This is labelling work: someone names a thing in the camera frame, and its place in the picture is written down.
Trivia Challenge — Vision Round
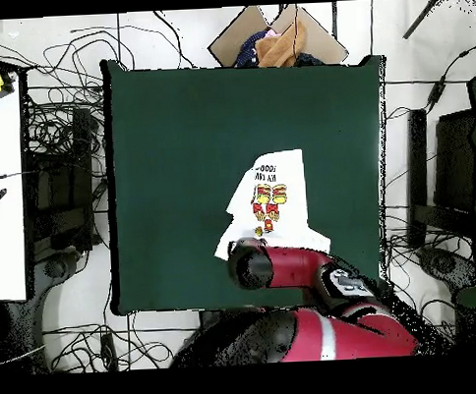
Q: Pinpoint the dark green table cloth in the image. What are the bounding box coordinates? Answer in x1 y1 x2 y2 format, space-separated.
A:
99 46 397 325

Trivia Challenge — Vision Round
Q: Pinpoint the orange towel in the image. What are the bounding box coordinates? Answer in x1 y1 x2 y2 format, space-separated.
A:
253 20 310 70

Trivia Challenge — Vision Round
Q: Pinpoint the black rod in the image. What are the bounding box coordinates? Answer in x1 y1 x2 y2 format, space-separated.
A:
399 0 445 40

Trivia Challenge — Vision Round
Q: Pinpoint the white printed t-shirt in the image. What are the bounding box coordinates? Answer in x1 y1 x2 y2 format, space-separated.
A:
209 146 333 262

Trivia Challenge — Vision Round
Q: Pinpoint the white table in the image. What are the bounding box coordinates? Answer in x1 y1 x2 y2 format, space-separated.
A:
0 72 30 303

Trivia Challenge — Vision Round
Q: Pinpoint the blue dotted garment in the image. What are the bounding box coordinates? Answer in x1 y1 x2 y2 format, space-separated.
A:
232 28 270 69

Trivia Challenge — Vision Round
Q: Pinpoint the black power strip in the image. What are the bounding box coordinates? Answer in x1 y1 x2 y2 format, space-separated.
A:
99 331 121 372

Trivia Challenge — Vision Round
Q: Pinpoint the cardboard box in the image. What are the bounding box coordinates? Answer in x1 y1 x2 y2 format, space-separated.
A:
206 0 350 72

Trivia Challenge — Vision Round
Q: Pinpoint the dark blue garment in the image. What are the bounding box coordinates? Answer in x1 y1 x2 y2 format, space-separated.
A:
294 51 326 68

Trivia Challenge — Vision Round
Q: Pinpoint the black cable tangle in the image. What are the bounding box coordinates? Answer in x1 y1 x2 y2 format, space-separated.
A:
381 197 476 337
17 7 203 184

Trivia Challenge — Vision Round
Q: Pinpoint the black adapter cable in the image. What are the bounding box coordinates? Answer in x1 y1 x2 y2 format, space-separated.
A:
421 40 476 111

